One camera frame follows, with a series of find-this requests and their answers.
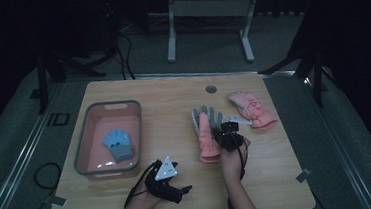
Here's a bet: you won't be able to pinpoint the silver floor rail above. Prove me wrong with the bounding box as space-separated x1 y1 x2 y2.
0 81 74 209
303 69 371 209

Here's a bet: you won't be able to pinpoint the gray tape strip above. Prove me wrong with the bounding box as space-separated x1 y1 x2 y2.
294 167 314 185
49 194 68 209

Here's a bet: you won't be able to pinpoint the white metal desk frame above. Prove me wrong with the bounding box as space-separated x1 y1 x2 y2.
162 0 266 70

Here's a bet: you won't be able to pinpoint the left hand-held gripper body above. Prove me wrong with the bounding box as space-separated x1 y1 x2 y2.
143 155 186 208

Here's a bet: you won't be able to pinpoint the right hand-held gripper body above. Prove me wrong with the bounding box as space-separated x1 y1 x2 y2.
211 113 256 154

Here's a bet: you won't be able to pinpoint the left hand-held gripper black cable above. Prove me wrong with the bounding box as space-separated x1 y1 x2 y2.
120 159 166 209

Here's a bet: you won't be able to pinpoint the hand-held gripper black cable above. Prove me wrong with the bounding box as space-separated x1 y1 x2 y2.
221 138 254 209
120 159 166 209

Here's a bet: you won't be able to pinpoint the person's left hand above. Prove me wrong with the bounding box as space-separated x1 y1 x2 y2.
130 181 165 209

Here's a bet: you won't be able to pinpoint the black tripod stand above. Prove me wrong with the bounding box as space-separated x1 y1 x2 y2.
26 45 112 117
253 0 342 114

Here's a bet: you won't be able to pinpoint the dotted blue gray knit glove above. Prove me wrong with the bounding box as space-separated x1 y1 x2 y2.
100 128 136 165

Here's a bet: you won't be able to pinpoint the pink basin with gray rim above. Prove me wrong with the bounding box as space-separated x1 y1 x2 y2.
69 98 148 178

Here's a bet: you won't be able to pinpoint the person's right hand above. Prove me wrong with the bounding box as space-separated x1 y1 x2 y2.
217 136 255 184

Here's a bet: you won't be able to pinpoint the right hand-held gripper black cable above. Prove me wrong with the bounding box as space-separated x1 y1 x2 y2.
221 138 254 209

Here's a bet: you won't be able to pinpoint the pink ski glove gray palm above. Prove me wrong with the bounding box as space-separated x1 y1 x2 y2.
190 104 228 166

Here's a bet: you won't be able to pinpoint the black looped floor cable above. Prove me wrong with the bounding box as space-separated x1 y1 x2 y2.
13 160 66 209

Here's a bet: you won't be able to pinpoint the black hanging cables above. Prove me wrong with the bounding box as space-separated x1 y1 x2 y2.
113 30 136 82

